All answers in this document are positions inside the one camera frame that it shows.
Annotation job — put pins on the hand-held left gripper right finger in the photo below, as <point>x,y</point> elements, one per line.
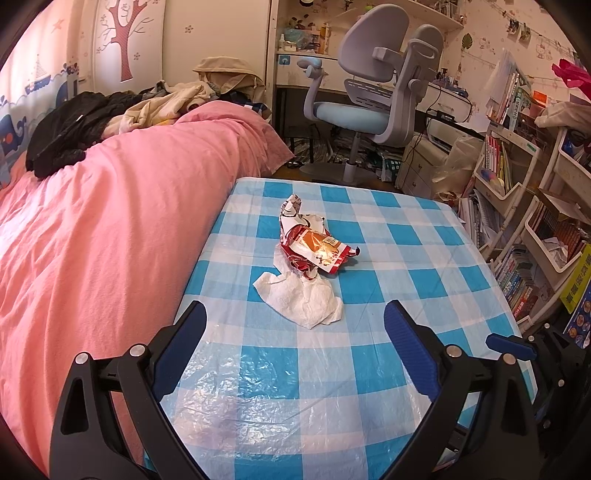
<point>406,350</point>

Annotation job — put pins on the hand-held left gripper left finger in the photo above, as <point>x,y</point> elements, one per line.
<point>182,355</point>

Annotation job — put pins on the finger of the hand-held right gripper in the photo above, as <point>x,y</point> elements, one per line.
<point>508,344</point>

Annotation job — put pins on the stack of colourful books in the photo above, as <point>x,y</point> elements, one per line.
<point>521,281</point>

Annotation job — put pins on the blue white checkered tablecloth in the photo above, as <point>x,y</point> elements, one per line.
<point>406,277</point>

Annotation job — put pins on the yellow printed sign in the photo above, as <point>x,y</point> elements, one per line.
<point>577,281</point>

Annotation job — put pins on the white crumpled tissue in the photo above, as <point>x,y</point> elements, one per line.
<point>300,300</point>

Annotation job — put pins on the pile of loose papers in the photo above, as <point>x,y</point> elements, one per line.
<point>480,221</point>

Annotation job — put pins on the red orange snack packet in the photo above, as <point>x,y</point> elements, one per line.
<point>318,249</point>

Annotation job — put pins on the white shelf cart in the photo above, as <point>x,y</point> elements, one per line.
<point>501,196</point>

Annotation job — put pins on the pink blanket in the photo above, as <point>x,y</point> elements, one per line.
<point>115,207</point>

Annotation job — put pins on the red white crumpled wrapper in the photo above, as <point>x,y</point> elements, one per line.
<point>295,214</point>

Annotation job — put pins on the white drawer cabinet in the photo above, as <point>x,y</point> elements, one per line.
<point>418,170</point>

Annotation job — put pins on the row of upright books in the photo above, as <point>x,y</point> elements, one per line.
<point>496,161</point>

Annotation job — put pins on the clear plastic bag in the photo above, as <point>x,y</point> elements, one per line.
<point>461,166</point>

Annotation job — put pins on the white printer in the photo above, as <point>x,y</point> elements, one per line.
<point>448,134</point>

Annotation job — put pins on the beige crumpled clothes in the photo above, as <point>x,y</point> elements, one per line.
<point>157,108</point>

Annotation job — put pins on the leaning books on shelf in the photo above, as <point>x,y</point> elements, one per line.
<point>510,92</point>

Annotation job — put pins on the black jacket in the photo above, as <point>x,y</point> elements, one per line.
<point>69,129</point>

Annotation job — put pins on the pink bag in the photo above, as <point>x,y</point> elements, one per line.
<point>572,76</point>

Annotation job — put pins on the tan jacket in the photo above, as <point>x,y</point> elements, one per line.
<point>226,69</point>

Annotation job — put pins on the headboard with whale print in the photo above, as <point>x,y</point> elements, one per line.
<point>32,106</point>

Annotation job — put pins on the white desk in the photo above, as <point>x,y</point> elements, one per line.
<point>295,64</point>

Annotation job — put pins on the grey blue office chair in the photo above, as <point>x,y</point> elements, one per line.
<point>378,37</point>

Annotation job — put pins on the wardrobe with tree decal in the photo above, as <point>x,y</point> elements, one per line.
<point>129,41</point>

